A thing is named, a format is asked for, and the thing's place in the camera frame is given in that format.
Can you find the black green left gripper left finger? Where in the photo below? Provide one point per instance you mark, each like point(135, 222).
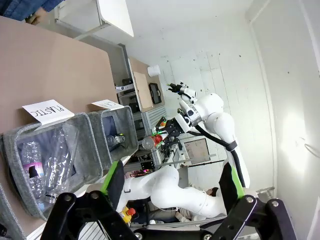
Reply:
point(82, 220)

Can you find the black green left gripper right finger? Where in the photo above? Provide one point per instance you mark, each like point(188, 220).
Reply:
point(250, 220)

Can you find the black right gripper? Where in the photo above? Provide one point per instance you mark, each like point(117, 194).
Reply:
point(175, 128)

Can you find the red drink can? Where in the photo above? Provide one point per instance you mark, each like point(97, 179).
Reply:
point(150, 143)

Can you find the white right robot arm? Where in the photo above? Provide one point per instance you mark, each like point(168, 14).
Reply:
point(180, 190)

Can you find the grey fabric can basket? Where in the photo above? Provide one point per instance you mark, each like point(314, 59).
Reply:
point(130, 125)

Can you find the silver can in basket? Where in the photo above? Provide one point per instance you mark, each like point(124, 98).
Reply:
point(115, 140)

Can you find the small white CAN card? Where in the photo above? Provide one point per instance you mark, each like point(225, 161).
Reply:
point(106, 103)

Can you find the grey fabric plastic basket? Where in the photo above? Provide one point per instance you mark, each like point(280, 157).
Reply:
point(92, 150)

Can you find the grey fabric bottle basket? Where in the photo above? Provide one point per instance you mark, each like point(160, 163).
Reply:
point(10, 215)

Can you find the monitor screen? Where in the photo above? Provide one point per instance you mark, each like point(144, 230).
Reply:
point(197, 151)

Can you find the yellow red emergency stop button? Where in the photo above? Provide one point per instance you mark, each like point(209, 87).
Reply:
point(128, 214)

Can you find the black case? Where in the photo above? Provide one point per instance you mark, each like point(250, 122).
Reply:
point(155, 93)

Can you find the wooden board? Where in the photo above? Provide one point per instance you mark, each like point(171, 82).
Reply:
point(143, 90)

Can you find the clear crushed plastic bottle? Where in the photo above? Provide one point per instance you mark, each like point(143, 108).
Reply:
point(62, 155)

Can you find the clear bottle with purple label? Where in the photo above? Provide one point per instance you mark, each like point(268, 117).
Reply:
point(32, 160)

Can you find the small white PLASTIC card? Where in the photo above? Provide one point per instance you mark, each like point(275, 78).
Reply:
point(47, 111)

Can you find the white side table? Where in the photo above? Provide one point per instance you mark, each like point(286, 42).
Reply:
point(115, 15)

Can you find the person in denim shirt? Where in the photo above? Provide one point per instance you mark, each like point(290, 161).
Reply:
point(22, 7)

